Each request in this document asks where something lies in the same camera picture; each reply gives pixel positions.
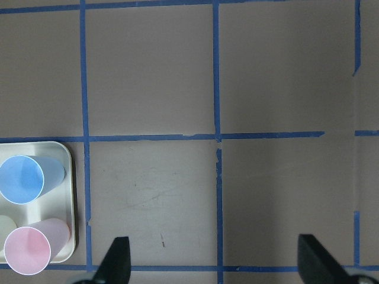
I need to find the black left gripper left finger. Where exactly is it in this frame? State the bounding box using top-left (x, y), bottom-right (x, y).
top-left (92, 237), bottom-right (131, 284)

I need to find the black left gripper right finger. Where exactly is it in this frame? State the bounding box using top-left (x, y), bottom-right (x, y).
top-left (297, 234), bottom-right (354, 284)

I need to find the pink plastic cup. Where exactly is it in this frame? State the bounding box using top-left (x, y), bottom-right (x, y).
top-left (4, 218), bottom-right (70, 276)

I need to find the light blue cup front-left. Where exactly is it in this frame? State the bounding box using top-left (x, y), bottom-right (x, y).
top-left (1, 155), bottom-right (65, 205)

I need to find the cream plastic tray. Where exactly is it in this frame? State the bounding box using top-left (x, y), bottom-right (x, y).
top-left (1, 141), bottom-right (76, 263)

